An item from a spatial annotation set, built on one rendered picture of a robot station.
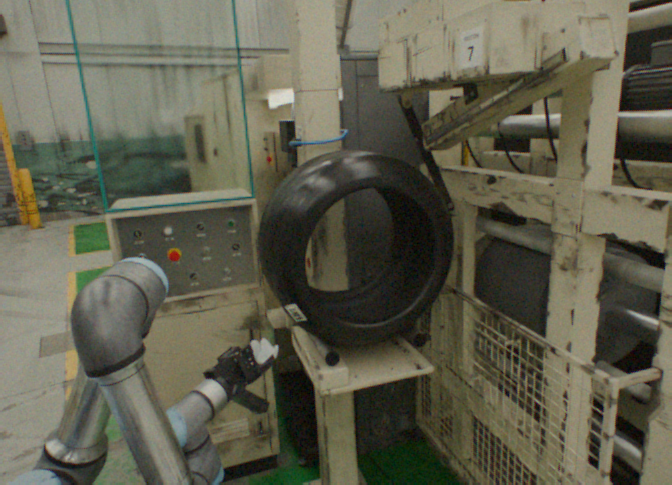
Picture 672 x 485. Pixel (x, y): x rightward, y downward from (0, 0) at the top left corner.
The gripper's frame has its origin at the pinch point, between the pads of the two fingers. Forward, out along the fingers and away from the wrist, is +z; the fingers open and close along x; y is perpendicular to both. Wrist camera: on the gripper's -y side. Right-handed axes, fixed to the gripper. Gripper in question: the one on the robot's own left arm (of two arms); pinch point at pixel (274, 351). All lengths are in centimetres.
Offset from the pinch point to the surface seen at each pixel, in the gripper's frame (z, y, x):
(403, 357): 40, -29, -8
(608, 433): 18, -39, -65
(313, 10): 61, 82, -15
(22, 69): 399, 389, 730
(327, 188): 24.1, 32.2, -18.8
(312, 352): 22.0, -13.1, 10.4
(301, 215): 17.7, 28.6, -12.2
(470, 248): 88, -13, -23
